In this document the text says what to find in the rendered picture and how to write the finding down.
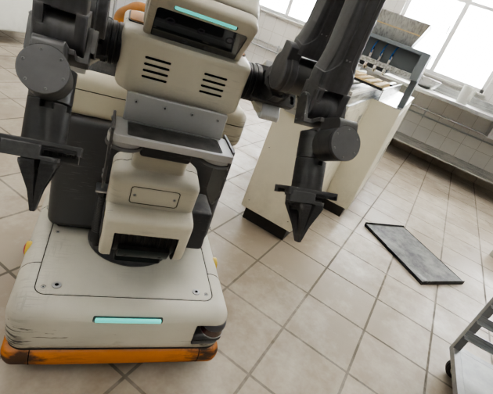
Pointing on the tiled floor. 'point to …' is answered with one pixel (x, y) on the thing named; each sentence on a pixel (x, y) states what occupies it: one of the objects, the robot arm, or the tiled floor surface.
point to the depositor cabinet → (380, 121)
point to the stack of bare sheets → (413, 255)
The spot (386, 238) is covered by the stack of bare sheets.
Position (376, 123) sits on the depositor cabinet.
